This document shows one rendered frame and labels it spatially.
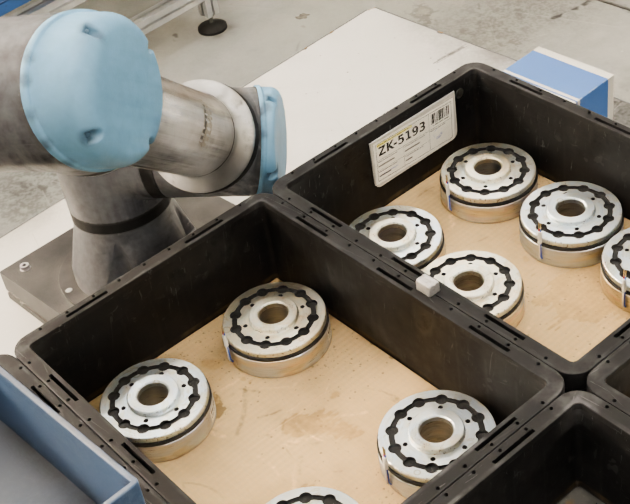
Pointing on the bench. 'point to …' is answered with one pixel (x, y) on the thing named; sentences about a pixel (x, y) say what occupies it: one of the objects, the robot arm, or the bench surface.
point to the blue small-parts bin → (39, 451)
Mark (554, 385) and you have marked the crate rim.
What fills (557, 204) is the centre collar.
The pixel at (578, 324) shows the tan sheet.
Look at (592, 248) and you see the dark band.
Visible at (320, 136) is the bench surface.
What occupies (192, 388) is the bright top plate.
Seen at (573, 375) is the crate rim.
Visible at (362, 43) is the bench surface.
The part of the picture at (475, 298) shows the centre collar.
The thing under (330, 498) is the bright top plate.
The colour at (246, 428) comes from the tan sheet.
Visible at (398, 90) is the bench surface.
